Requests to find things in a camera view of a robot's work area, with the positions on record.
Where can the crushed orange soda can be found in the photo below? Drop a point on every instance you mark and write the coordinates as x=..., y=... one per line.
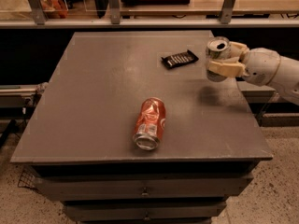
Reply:
x=149, y=127

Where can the left metal bracket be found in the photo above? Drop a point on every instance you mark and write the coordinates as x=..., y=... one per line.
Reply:
x=37, y=12

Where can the grey drawer cabinet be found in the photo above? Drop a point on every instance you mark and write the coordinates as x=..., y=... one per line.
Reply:
x=131, y=131

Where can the black snack bar wrapper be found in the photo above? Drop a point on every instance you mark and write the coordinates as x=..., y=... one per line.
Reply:
x=179, y=59

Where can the lower grey drawer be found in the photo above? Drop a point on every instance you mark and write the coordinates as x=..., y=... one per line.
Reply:
x=143, y=211

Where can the grey drawer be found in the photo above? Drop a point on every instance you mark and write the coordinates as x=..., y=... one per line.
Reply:
x=84, y=188
x=143, y=211

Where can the green silver 7up can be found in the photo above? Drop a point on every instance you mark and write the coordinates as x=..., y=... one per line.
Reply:
x=217, y=48

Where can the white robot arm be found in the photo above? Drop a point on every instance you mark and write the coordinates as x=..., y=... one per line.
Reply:
x=285, y=80

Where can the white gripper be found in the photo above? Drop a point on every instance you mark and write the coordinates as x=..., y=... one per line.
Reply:
x=261, y=64

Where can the orange snack bag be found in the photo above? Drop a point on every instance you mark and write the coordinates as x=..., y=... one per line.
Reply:
x=57, y=6

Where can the middle metal bracket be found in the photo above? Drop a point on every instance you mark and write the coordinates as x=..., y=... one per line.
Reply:
x=114, y=7

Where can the wire mesh basket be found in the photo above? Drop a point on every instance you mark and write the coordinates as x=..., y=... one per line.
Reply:
x=26, y=180

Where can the metal shelf rail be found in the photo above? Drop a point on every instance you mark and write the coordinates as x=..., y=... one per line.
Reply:
x=151, y=24

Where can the upper grey drawer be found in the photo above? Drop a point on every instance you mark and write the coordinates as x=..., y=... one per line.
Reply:
x=84, y=188

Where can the metal bracket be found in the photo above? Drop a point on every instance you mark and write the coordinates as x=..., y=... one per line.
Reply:
x=114, y=7
x=37, y=12
x=226, y=11

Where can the right metal bracket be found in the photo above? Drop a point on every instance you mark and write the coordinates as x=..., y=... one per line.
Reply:
x=226, y=11

